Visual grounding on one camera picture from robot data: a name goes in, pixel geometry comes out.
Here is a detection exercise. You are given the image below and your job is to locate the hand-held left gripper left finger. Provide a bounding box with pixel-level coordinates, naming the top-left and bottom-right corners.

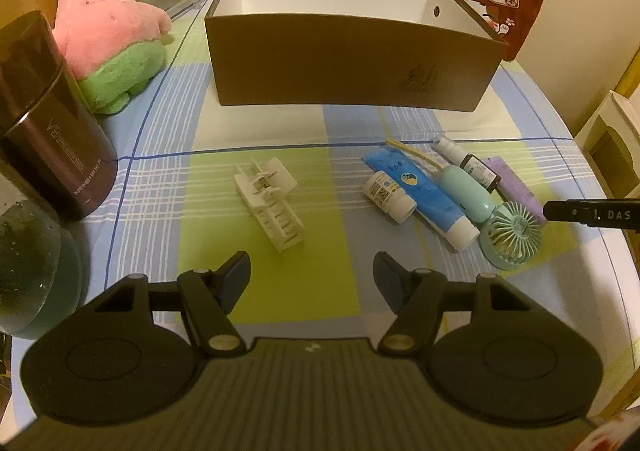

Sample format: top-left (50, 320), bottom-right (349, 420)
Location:
top-left (89, 251), bottom-right (251, 357)

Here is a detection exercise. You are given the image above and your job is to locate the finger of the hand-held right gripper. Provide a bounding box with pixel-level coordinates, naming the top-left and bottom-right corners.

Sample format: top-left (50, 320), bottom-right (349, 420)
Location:
top-left (543, 199), bottom-right (591, 227)

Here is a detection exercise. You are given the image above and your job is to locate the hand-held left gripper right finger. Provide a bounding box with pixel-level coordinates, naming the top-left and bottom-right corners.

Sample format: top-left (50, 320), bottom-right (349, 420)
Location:
top-left (373, 251), bottom-right (539, 357)

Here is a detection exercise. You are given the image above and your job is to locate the mint handheld fan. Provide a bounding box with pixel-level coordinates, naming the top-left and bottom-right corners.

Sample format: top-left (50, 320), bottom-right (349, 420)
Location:
top-left (439, 165), bottom-right (547, 271)

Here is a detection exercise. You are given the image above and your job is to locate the white plastic clip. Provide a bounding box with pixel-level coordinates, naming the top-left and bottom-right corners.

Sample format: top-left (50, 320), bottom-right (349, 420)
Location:
top-left (233, 157), bottom-right (306, 253)

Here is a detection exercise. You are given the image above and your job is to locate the blue hand cream tube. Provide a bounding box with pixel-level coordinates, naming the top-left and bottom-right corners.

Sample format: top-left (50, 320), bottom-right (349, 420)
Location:
top-left (363, 149), bottom-right (481, 253)

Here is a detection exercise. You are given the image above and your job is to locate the small dark spray bottle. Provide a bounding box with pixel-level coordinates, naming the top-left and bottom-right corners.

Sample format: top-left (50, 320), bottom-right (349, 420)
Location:
top-left (432, 133), bottom-right (502, 192)

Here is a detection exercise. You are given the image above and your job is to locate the brown cardboard box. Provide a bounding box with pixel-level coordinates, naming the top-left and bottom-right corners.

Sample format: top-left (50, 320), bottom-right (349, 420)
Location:
top-left (204, 0), bottom-right (510, 114)

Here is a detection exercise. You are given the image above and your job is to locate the purple tube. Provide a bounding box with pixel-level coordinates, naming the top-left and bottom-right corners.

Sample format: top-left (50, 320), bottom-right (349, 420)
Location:
top-left (482, 156), bottom-right (543, 219)

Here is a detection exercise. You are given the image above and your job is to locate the white wooden stool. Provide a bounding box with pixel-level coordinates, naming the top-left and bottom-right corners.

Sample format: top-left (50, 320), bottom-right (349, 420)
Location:
top-left (575, 90), bottom-right (640, 202)

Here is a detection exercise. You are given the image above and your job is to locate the small white pill bottle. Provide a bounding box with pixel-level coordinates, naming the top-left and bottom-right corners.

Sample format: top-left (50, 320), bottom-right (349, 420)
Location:
top-left (363, 171), bottom-right (417, 224)

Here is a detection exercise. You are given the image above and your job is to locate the checkered tablecloth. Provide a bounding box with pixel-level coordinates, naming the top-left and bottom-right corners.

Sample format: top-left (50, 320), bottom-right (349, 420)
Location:
top-left (10, 0), bottom-right (640, 382)

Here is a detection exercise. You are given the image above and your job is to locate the beige stick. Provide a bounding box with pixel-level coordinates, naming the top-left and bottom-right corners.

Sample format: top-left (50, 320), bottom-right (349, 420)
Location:
top-left (385, 138), bottom-right (446, 172)

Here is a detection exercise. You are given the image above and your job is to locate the glass kettle with green lid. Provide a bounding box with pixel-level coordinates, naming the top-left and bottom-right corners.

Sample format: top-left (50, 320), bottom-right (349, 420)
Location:
top-left (0, 176), bottom-right (91, 339)

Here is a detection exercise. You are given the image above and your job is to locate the red and white object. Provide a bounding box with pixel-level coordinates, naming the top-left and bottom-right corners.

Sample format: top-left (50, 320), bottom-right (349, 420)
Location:
top-left (585, 411), bottom-right (640, 451)

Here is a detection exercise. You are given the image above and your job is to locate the maroon thermos bottle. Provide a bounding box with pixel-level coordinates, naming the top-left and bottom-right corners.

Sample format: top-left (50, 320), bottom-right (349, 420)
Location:
top-left (0, 10), bottom-right (119, 222)

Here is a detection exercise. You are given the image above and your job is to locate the pink starfish plush toy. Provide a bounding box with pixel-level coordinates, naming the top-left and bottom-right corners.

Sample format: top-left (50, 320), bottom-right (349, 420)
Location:
top-left (52, 0), bottom-right (173, 118)

